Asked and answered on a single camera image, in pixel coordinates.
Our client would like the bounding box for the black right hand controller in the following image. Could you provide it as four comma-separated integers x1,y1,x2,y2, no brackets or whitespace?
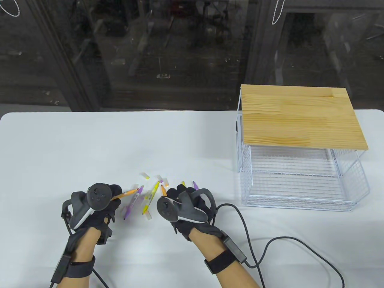
157,188,218,224

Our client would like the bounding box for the group of clear highlighter caps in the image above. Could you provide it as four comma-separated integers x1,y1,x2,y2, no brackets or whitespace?
120,172,170,222

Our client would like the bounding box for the white wire basket drawer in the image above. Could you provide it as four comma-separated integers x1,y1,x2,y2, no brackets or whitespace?
240,146,370,212

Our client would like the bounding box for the black left wrist sensor box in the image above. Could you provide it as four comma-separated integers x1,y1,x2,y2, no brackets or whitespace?
50,253,71,284

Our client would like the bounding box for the black hand controller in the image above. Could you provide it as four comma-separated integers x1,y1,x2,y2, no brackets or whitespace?
62,183,112,229
157,188,218,224

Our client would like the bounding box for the black wrist sensor box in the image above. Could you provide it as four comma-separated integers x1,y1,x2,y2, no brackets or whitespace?
50,253,71,284
223,237,248,264

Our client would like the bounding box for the wooden-topped white wire rack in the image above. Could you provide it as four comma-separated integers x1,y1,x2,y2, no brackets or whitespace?
236,85,369,174

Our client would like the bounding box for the person's right hand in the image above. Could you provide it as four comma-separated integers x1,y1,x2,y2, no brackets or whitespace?
166,184,224,241

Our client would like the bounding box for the person's right forearm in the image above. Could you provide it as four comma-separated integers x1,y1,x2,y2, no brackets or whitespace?
190,228,261,288

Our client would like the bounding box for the person's left hand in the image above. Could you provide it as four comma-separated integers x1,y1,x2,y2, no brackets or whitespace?
61,184,123,245

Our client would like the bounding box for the black left wrist strap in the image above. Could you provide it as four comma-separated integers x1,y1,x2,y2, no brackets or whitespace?
67,255,96,278

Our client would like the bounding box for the dark window mullion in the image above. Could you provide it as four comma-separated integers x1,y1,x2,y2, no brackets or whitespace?
28,0,96,112
244,0,288,86

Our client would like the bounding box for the person's left forearm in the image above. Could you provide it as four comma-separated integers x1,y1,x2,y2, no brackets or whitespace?
51,229,101,288

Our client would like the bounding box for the black right wrist sensor box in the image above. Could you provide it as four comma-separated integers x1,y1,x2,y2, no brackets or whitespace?
223,237,248,264

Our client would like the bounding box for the black right wrist strap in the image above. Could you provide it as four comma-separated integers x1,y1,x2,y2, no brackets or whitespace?
205,249,237,275

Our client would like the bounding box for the white blind cord loop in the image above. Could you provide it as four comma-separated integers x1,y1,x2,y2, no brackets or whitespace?
0,0,21,17
272,0,288,25

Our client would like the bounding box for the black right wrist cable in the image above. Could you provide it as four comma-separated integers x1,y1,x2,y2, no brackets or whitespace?
214,203,345,288

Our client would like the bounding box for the black wrist strap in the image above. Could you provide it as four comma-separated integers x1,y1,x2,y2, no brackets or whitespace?
67,255,96,278
205,249,237,275

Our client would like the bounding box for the black left hand controller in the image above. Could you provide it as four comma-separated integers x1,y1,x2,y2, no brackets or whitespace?
62,183,112,229

